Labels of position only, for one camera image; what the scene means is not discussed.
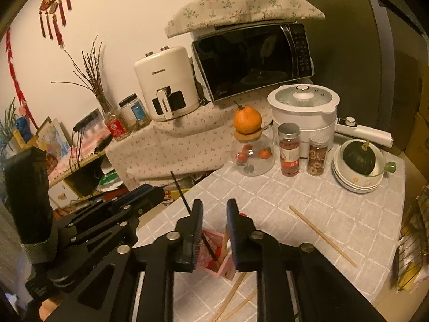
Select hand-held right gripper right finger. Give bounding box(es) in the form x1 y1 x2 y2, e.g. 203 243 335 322
226 199 386 322

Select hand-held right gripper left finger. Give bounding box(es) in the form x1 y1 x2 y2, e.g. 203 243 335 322
50 199 205 322

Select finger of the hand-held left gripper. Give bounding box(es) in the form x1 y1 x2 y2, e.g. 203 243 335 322
55 211 139 259
55 185 165 232

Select thin black chopstick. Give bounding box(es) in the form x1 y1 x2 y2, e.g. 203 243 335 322
170 171 218 262

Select pink utensil basket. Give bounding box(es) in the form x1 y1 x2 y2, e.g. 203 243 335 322
193 228 237 280

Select group of wooden chopsticks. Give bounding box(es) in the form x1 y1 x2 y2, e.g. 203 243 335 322
211 230 258 322

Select long bamboo chopstick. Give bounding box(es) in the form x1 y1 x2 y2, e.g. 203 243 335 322
289 205 358 268

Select green white packet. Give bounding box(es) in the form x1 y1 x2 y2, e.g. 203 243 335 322
97 171 123 188

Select wooden shelf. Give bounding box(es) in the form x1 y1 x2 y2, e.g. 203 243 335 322
47 151 108 208

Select floral cabinet cloth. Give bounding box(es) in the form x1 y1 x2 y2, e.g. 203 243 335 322
105 94 279 192

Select colourful painting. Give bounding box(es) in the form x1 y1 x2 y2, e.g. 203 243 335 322
35 117 71 162

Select small black device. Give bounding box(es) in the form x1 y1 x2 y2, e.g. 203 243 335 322
95 136 114 153

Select glass jar wooden lid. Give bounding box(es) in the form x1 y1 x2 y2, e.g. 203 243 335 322
231 129 276 177

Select blue figurine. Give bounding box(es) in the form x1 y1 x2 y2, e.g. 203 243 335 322
15 116 31 141

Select green potted plant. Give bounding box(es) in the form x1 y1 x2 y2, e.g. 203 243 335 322
0 99 21 156

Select red label jar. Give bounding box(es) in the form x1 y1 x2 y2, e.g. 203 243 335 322
103 107 132 141

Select pink spiral notebook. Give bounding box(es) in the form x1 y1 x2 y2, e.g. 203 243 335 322
47 121 113 182

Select grey checked tablecloth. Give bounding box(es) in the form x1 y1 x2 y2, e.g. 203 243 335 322
132 148 406 322

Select blue label jar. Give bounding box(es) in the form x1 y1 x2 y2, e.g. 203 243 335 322
119 93 151 131

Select jar of red spice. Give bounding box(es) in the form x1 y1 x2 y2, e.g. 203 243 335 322
278 123 301 177

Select black power strip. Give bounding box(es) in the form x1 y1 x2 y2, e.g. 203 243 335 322
73 109 104 132

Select large orange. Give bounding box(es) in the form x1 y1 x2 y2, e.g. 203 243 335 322
234 102 262 135

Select jar of dried slices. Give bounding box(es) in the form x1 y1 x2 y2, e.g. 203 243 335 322
306 131 329 177

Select red paper garland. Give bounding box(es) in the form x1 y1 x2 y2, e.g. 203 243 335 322
5 28 37 128

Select dried branches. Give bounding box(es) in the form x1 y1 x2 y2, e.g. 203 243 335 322
52 34 111 108

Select white air fryer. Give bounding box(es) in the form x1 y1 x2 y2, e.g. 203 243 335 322
134 46 202 122

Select white electric pot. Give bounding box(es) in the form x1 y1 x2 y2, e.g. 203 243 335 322
267 84 393 159

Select dark green squash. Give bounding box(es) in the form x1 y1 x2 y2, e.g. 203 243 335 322
342 140 376 177

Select glass pot lid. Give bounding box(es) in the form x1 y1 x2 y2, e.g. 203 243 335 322
273 85 334 108

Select black microwave oven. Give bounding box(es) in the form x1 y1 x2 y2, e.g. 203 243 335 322
191 23 316 103

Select red tassel ornament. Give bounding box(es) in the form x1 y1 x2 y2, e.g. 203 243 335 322
38 0 72 49

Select cardboard box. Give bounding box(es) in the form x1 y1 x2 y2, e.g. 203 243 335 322
404 112 429 168

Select grey refrigerator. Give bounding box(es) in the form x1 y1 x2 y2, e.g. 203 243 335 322
280 0 429 162

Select floral microwave cover cloth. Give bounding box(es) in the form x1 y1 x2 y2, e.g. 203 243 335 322
164 0 326 39

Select black power cable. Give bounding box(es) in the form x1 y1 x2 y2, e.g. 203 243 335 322
69 129 83 171

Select white bowl green handle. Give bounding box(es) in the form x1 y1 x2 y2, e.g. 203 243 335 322
337 139 397 183

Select black wire rack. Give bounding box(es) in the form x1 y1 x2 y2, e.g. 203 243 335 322
395 184 429 292

